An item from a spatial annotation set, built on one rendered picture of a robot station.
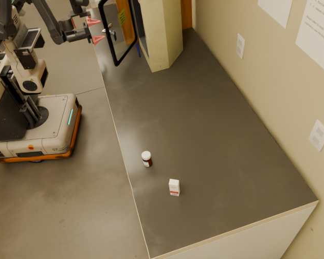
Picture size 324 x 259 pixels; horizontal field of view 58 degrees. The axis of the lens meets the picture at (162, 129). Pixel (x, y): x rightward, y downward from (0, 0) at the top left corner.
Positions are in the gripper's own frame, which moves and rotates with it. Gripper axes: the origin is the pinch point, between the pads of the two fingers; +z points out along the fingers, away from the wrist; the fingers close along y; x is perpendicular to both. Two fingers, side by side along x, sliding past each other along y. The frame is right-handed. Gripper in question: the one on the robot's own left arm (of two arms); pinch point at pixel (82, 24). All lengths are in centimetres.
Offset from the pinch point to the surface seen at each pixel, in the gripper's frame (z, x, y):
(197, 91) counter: 17, -72, 51
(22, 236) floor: 110, -73, -90
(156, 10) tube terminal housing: -21, -46, 40
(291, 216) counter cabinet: 24, -150, 61
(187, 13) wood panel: 6, -9, 69
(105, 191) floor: 110, -58, -24
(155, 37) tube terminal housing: -7, -46, 37
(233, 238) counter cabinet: 25, -150, 36
